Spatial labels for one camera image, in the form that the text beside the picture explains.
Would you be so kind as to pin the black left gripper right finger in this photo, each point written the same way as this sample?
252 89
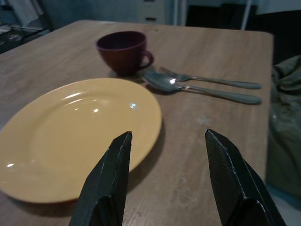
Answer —
240 193

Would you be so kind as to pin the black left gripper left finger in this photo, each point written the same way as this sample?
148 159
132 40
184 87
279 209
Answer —
105 188

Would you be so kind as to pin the yellow plate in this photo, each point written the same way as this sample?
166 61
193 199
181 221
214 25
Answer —
58 131

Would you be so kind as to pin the green cloth bag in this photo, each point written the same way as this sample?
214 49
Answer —
284 117

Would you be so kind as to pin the steel fork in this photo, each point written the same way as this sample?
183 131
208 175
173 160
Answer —
211 80

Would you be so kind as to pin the steel spoon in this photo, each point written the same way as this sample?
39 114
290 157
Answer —
164 82

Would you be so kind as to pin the maroon cup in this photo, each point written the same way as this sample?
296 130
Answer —
122 56

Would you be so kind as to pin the white pole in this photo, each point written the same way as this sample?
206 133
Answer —
247 14

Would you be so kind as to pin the white drawer cabinet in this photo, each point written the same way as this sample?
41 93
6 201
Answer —
152 10

